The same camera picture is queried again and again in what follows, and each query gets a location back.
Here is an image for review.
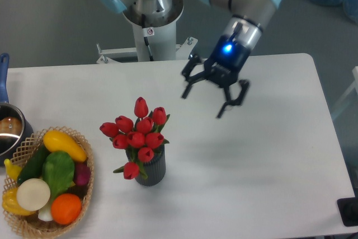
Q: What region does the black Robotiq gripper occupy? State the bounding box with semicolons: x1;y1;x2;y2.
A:
181;35;251;119

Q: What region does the red tulip bouquet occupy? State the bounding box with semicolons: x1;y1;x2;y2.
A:
99;97;170;181

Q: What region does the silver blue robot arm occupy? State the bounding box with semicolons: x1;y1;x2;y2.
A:
100;0;282;106

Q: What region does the dark grey ribbed vase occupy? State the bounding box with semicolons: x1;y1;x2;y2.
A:
123;146;166;186

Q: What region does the purple red onion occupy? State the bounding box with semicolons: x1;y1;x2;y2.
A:
73;163;91;186

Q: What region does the yellow squash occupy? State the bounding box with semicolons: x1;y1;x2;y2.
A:
43;130;87;162

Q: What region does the black device at table edge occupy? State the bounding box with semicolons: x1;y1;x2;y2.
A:
337;197;357;227

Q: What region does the green lettuce leaf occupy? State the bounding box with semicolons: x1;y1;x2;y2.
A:
42;151;75;202

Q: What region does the orange fruit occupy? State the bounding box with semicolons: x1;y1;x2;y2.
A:
50;193;82;225

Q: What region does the dark green cucumber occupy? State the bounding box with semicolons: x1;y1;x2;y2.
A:
17;144;50;185

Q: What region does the white round onion slice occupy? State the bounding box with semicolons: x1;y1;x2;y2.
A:
16;178;50;211

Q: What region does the white leek stalk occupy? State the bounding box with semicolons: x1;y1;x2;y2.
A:
37;201;53;222

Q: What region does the yellow banana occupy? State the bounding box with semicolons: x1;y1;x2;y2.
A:
4;159;22;181

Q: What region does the woven wicker basket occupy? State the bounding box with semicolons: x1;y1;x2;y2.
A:
3;126;95;238

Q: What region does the yellow bell pepper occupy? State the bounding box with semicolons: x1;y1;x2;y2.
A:
2;188;36;216

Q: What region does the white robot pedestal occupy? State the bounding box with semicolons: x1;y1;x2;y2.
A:
97;0;198;63

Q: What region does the blue handled saucepan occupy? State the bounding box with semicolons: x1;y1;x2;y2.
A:
1;53;33;167

